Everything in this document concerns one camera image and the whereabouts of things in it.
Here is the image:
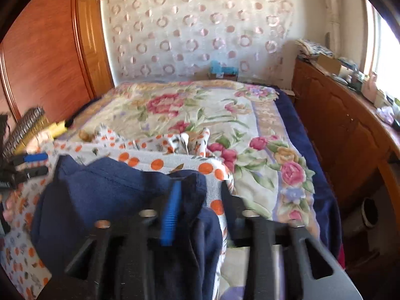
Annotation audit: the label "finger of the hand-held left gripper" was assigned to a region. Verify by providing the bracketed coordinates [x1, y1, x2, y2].
[12, 152, 49, 166]
[15, 166, 50, 183]

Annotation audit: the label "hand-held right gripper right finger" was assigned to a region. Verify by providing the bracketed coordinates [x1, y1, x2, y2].
[220, 179, 363, 300]

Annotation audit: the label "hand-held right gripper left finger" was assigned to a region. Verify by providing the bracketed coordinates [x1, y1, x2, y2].
[37, 179, 188, 300]

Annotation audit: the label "navy t-shirt orange print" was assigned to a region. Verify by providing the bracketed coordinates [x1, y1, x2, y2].
[29, 154, 224, 300]

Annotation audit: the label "grey checked yellow pillow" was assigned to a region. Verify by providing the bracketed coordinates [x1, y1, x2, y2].
[3, 106, 68, 157]

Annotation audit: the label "white cloth orange dots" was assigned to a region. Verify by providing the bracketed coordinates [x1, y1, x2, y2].
[0, 125, 235, 300]

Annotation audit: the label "navy bed sheet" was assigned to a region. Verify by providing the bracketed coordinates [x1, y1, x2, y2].
[275, 89, 343, 257]

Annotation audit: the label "wooden headboard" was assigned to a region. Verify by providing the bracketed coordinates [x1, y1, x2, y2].
[0, 0, 96, 122]

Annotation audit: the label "floral blanket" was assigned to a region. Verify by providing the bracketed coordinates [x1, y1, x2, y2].
[62, 79, 319, 238]

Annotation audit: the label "wooden door panel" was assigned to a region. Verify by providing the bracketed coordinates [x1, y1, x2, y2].
[76, 0, 116, 90]

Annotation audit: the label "round dark pot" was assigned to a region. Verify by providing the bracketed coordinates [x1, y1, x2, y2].
[361, 197, 380, 229]

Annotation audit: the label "wooden cabinet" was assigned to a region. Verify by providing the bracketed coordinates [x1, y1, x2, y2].
[290, 58, 400, 213]

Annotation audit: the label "blue toy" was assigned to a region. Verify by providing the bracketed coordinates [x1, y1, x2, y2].
[209, 60, 240, 80]

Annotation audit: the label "cardboard box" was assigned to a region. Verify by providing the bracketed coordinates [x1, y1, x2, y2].
[315, 53, 343, 76]

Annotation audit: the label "circle print lace curtain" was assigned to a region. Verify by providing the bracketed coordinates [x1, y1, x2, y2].
[100, 0, 296, 85]

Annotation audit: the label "stack of patterned cloths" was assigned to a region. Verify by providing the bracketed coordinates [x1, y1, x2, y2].
[295, 39, 333, 58]

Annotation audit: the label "row of small desk items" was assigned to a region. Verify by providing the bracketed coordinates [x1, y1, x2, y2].
[337, 56, 400, 126]

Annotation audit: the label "window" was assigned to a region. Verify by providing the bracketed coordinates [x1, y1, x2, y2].
[364, 0, 400, 101]

